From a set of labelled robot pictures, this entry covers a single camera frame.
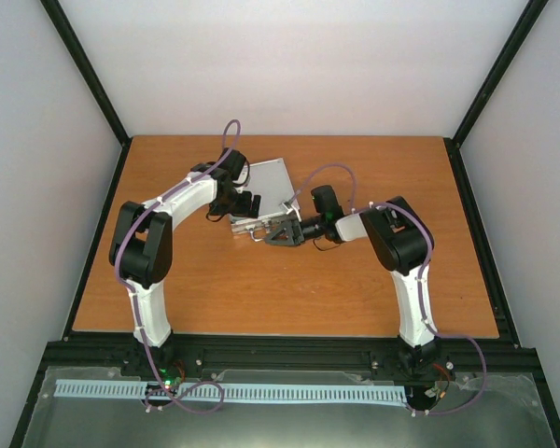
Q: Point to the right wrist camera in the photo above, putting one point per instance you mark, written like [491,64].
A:
[326,203]

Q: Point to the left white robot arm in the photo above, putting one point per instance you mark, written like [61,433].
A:
[141,250]

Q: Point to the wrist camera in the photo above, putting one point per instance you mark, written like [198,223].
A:
[326,203]
[244,176]

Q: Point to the electronics board with led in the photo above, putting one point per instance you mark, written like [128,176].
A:
[172,378]

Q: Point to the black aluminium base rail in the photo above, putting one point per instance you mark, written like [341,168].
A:
[197,356]

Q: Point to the light blue cable duct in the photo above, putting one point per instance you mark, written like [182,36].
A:
[388,395]

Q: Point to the right black frame post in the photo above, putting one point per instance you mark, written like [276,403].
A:
[515,40]

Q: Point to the left black frame post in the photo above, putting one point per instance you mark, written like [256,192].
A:
[78,54]

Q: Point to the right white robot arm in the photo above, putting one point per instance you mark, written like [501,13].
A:
[403,245]

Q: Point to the aluminium poker case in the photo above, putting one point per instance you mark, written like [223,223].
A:
[271,181]

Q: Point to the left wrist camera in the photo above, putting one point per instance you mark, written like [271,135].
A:
[244,176]

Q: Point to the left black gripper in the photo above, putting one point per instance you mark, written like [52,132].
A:
[244,212]

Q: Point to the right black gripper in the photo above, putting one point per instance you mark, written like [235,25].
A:
[292,240]

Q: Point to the black frame post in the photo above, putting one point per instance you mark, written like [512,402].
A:
[78,54]
[515,40]

